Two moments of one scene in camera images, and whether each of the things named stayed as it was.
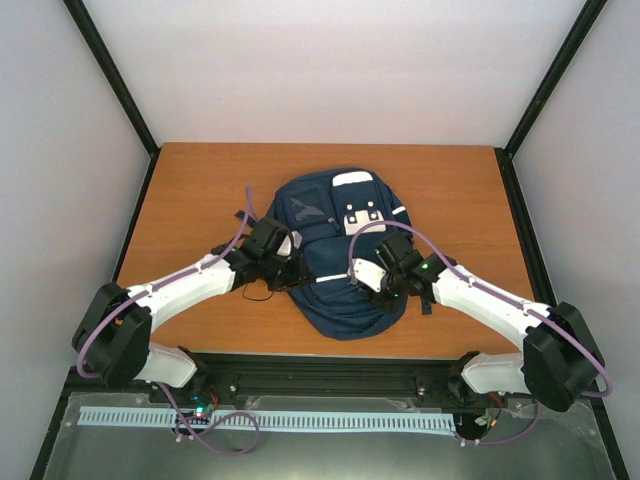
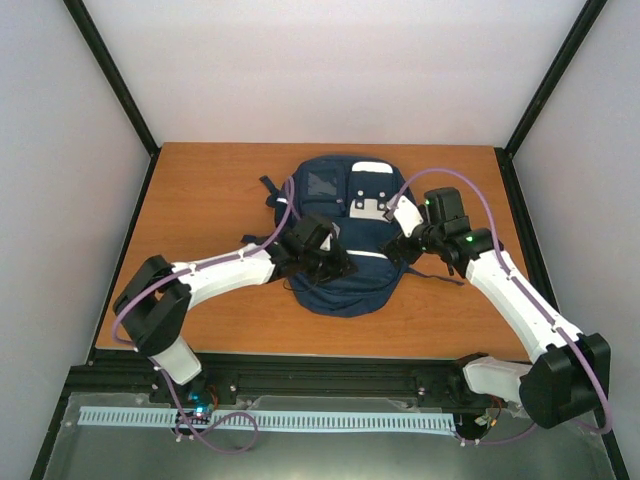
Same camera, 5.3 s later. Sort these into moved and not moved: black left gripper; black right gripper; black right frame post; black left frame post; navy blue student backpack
Moved: black right gripper; black left gripper; navy blue student backpack
Not moved: black left frame post; black right frame post
